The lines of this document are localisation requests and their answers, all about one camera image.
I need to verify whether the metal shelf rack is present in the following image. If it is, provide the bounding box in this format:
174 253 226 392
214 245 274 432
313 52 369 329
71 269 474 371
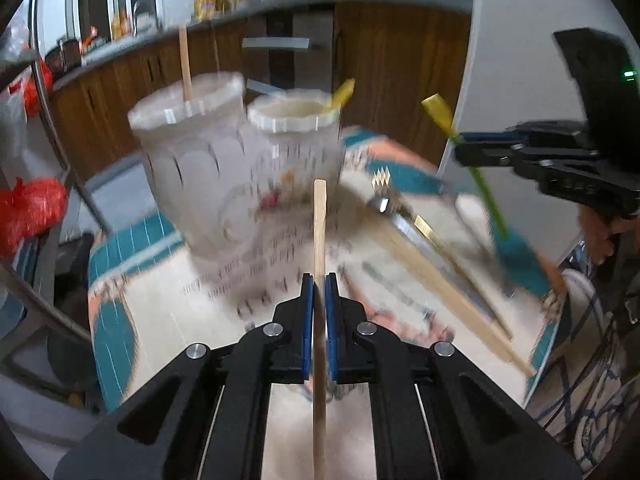
0 0 116 396

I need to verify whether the wooden kitchen cabinet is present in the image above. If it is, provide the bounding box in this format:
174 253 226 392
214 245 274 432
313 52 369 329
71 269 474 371
50 2 473 181

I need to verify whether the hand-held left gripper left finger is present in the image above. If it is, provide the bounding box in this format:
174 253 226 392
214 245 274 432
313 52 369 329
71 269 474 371
52 273 315 480

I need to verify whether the printed table mat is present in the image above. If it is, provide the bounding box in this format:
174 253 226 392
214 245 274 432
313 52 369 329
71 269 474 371
87 127 568 413

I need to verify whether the green yellow tulip utensil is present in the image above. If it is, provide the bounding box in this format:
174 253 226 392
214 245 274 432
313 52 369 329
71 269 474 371
421 94 511 243
327 78 357 112

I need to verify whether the person's right hand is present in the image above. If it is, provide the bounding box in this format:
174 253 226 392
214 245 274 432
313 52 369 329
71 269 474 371
579 207 626 267

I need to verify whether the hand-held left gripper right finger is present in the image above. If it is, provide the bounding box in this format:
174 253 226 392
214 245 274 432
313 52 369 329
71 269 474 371
325 273 583 480

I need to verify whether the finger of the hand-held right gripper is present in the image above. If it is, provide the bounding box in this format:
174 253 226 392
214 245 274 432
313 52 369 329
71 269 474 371
454 144 601 181
462 121 593 148

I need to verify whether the pressure cooker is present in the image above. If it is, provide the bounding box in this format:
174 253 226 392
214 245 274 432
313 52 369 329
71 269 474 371
45 39 83 72

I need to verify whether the person's patterned clothing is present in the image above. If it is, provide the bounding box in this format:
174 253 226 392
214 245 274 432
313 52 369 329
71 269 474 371
525 240 640 476

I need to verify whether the gold fork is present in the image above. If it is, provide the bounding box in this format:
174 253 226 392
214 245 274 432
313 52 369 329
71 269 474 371
370 167 516 341

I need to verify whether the built-in oven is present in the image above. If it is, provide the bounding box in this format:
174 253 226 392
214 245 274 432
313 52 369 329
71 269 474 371
242 10 335 98

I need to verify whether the wooden chopstick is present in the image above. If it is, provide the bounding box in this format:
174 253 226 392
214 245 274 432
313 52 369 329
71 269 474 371
312 179 328 480
178 25 194 102
400 225 515 341
372 212 537 378

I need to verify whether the white ceramic cup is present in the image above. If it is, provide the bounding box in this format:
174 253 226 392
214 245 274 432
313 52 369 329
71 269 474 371
127 72 248 261
245 89 346 231

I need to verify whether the silver fork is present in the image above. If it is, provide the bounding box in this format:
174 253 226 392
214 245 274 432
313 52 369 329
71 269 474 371
367 196 516 311

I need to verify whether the red plastic bag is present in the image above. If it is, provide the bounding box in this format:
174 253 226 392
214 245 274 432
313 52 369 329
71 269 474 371
22 57 53 117
0 177 68 257

